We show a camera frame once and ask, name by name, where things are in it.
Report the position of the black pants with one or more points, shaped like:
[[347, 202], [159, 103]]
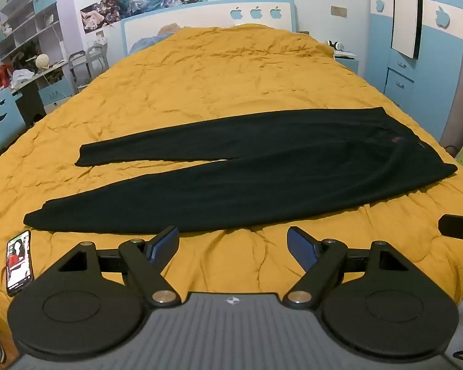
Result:
[[246, 170]]

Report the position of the cluttered desk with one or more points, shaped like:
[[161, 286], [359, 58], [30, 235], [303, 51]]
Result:
[[47, 90]]

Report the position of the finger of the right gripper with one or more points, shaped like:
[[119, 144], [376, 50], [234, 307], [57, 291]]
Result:
[[451, 226]]

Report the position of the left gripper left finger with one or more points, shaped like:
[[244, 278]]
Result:
[[143, 263]]

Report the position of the wall switch plate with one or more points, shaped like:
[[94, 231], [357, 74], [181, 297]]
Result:
[[337, 11]]

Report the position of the smartphone with lit screen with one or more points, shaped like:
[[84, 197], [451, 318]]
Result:
[[19, 271]]

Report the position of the blue nightstand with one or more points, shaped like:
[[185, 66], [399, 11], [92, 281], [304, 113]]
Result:
[[350, 63]]

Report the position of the grey plastic chair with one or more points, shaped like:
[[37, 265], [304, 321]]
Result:
[[87, 59]]

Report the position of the white blue bookshelf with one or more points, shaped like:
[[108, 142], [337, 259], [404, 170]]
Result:
[[26, 24]]

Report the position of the blue pillow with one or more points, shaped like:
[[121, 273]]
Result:
[[148, 42]]

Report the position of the black white headphones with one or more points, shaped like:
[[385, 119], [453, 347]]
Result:
[[336, 45]]

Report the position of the round white plush toy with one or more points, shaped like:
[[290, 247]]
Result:
[[42, 61]]

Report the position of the blue smiley chair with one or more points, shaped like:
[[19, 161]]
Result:
[[11, 120]]

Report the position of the anime wall posters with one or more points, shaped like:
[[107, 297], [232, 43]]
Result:
[[108, 12]]

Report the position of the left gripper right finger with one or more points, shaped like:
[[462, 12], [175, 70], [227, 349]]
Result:
[[322, 262]]

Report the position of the blue white wardrobe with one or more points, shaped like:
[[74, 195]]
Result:
[[415, 56]]

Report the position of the white blue apple headboard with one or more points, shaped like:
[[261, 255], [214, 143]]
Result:
[[279, 14]]

